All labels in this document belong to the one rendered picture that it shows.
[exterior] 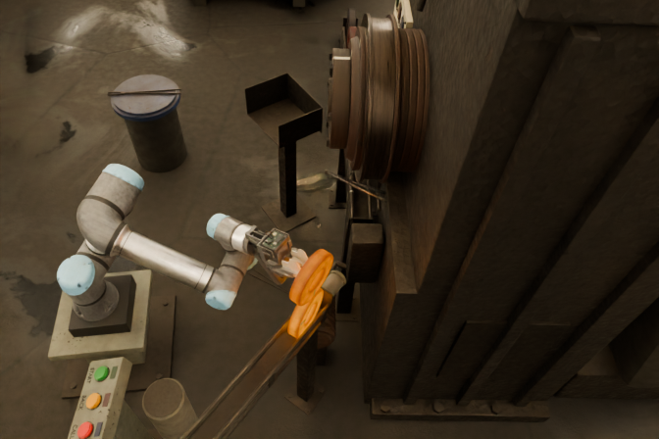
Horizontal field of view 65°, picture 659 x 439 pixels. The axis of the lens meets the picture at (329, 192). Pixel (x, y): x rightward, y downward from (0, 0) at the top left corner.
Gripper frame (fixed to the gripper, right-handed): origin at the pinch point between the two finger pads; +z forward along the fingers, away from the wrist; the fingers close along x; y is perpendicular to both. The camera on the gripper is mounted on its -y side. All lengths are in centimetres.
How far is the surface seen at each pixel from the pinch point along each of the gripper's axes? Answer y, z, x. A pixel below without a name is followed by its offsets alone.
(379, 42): 44, 0, 42
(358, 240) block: -11.6, -2.9, 23.8
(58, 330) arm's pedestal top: -40, -93, -41
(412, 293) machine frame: -10.8, 20.9, 13.6
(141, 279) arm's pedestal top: -42, -86, -9
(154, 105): -13, -138, 55
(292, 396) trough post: -87, -28, -2
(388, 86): 36, 6, 34
